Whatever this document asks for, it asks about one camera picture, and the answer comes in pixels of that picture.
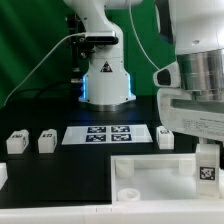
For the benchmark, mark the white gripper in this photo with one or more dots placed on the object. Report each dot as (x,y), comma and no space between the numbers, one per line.
(179,113)

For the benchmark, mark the white square tabletop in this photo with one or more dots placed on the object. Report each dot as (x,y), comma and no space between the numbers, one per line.
(156,177)

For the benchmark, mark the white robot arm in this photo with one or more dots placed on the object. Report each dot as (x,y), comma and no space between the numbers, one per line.
(195,27)

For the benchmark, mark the white sheet with markers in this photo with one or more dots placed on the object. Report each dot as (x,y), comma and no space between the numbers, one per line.
(115,134)

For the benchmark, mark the white front fence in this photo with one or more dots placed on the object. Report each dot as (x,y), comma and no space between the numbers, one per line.
(167,212)

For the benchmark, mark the white left fence block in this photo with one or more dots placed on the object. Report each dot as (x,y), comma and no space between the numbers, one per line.
(3,174)

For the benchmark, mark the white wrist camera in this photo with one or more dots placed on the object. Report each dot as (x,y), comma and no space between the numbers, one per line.
(168,76)

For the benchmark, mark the black camera on base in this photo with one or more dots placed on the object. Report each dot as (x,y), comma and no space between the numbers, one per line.
(102,38)

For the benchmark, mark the black camera stand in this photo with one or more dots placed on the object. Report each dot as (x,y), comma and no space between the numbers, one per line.
(75,26)

